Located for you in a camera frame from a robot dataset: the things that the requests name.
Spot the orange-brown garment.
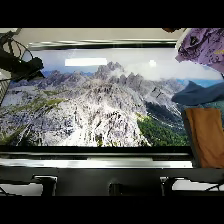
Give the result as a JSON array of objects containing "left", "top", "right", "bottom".
[{"left": 182, "top": 106, "right": 224, "bottom": 169}]

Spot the black cable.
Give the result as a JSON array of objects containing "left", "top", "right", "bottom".
[{"left": 5, "top": 35, "right": 35, "bottom": 64}]

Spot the purple printed garment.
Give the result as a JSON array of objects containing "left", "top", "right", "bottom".
[{"left": 175, "top": 28, "right": 224, "bottom": 75}]

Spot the dark blue garment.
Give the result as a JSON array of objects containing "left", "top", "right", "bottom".
[{"left": 171, "top": 80, "right": 224, "bottom": 107}]

